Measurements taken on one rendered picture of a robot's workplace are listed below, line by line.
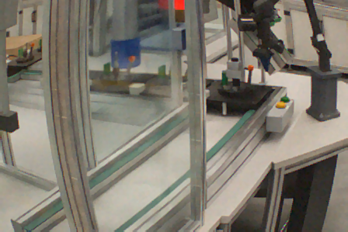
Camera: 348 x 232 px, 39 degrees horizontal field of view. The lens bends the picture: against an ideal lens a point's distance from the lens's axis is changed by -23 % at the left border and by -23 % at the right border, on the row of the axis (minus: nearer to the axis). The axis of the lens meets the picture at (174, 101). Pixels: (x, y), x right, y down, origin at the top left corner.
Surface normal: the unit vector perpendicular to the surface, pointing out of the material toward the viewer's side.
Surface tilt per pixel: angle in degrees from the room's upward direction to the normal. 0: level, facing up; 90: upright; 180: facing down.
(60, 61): 90
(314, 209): 90
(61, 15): 90
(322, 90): 90
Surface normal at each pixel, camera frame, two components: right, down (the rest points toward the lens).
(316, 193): 0.35, 0.27
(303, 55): -0.41, 0.30
